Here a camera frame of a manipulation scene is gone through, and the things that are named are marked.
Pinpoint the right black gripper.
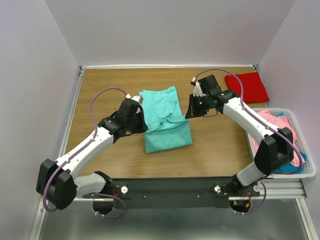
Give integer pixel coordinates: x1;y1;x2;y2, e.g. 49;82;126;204
185;93;211;119

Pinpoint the teal t shirt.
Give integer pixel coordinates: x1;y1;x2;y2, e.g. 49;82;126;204
139;86;193;154

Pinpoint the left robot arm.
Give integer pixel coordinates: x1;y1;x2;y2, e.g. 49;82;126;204
36;95;148;210

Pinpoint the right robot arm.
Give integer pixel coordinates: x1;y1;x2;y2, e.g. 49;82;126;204
185;75;294;196

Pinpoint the folded red t shirt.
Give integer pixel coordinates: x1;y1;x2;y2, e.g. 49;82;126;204
224;72;270;104

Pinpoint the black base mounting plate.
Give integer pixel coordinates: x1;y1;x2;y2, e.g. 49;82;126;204
82;177;261;218

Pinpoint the pink t shirt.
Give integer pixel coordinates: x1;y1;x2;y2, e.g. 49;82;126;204
252;109;300;168

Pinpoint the blue t shirt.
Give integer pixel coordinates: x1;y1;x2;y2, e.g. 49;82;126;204
274;112;300;174

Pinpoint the white plastic laundry basket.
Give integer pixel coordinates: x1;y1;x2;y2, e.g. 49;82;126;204
246;107;317;180

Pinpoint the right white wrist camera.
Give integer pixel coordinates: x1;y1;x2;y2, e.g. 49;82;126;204
190;77;205;97

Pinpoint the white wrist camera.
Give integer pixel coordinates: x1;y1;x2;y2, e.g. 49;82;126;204
125;94;144;105
190;77;205;97

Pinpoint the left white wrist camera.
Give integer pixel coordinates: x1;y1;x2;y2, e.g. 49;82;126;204
125;94;144;105

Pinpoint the aluminium frame rail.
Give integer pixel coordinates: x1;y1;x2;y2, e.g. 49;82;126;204
30;179;320;240

